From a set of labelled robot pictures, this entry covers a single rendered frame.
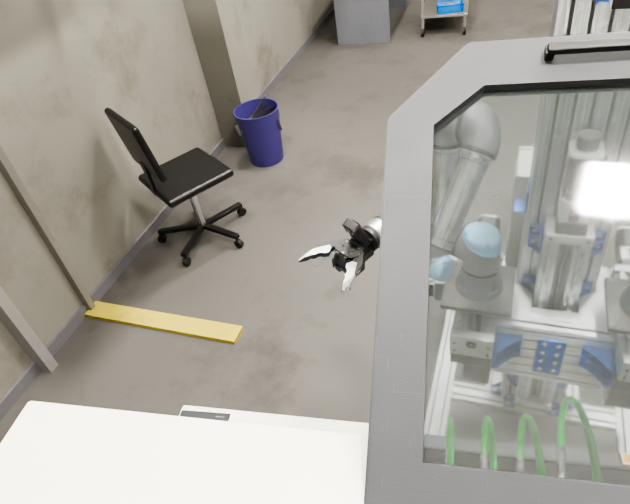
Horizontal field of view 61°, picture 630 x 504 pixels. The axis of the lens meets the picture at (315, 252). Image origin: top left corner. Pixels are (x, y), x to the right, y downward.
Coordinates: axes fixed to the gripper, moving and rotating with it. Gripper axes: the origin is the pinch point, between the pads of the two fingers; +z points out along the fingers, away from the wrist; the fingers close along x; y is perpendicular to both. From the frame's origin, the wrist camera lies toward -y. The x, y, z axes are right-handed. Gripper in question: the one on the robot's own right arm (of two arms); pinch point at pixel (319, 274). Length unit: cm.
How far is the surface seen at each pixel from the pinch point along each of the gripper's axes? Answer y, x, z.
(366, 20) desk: 165, 329, -417
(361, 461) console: -15, -42, 34
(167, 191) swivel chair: 118, 196, -58
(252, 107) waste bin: 141, 259, -184
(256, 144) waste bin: 155, 233, -163
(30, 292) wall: 131, 196, 40
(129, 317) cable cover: 168, 170, 4
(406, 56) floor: 183, 261, -405
